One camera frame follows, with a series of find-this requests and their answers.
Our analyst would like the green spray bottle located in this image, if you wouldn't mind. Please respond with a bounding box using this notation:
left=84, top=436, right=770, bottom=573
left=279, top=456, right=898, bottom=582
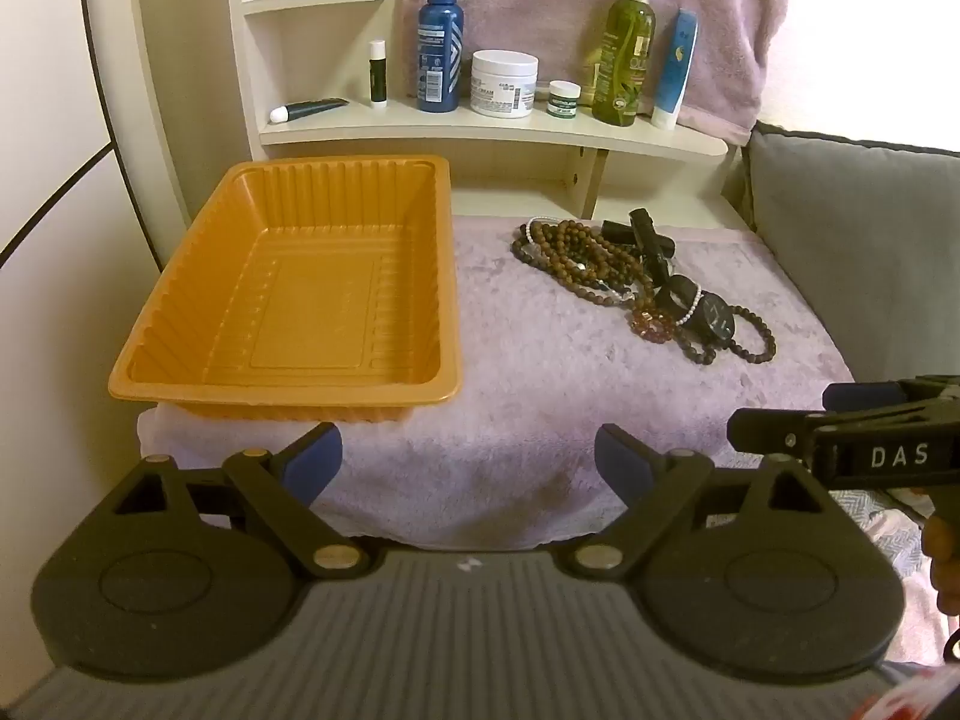
left=591, top=0, right=656, bottom=127

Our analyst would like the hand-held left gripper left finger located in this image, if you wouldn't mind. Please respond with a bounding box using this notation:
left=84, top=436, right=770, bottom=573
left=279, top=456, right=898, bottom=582
left=97, top=422, right=366, bottom=582

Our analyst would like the white lip balm stick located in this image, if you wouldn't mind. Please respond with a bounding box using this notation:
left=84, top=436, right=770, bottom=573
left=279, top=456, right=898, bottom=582
left=367, top=40, right=389, bottom=110

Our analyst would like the dark green tube white cap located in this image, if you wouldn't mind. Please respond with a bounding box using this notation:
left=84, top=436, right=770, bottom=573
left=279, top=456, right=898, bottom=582
left=270, top=97, right=351, bottom=125

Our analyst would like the long brown bead necklace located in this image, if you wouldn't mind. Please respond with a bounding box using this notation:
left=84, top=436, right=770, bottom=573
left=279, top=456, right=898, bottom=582
left=511, top=217, right=661, bottom=308

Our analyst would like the black wristwatch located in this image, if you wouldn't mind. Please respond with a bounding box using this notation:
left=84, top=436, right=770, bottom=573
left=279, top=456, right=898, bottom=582
left=628, top=207, right=740, bottom=342

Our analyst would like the patterned blanket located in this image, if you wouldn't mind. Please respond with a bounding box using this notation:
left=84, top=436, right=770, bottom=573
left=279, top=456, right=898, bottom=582
left=825, top=486, right=947, bottom=668

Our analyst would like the grey cushion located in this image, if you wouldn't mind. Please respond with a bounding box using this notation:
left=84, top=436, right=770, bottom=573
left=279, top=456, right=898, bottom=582
left=739, top=120, right=960, bottom=383

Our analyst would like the person's right hand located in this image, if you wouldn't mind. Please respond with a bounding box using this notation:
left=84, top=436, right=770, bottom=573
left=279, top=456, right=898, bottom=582
left=921, top=514, right=960, bottom=662

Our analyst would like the pink fluffy towel mat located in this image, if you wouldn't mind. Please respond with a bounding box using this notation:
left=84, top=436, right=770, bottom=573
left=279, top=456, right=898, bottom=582
left=136, top=214, right=856, bottom=550

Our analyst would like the blue spray bottle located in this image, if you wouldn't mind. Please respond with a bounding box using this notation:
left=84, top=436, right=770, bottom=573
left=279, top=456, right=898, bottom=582
left=416, top=0, right=461, bottom=113

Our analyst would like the blue white tube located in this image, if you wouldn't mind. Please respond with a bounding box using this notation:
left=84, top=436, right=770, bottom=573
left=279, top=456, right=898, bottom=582
left=651, top=9, right=700, bottom=130

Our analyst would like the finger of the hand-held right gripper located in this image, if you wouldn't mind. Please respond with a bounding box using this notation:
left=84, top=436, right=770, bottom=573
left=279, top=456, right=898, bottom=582
left=823, top=381, right=908, bottom=413
left=726, top=409, right=848, bottom=466

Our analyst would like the small green label jar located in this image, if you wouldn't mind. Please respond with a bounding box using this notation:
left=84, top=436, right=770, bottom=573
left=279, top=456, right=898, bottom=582
left=547, top=80, right=582, bottom=121

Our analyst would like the dark bead bracelet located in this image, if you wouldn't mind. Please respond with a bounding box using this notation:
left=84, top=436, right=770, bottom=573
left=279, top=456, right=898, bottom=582
left=677, top=304, right=778, bottom=365

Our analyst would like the orange plastic tray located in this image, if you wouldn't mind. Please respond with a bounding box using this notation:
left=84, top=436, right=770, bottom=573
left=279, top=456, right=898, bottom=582
left=107, top=156, right=462, bottom=422

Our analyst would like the cream wooden shelf unit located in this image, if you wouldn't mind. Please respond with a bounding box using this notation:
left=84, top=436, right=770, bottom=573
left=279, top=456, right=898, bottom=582
left=127, top=0, right=730, bottom=222

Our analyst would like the amber bead bracelet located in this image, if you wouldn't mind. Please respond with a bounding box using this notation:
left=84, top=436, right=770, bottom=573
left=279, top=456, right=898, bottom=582
left=628, top=305, right=677, bottom=344

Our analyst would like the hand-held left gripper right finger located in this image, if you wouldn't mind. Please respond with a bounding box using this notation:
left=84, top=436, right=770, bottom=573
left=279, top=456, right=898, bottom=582
left=564, top=424, right=833, bottom=580

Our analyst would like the white cream jar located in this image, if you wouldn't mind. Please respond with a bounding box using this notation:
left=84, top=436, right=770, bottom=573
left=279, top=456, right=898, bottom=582
left=470, top=49, right=539, bottom=118

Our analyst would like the pink hanging towel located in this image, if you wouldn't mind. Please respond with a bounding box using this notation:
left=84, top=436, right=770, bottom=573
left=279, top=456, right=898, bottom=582
left=394, top=0, right=794, bottom=145

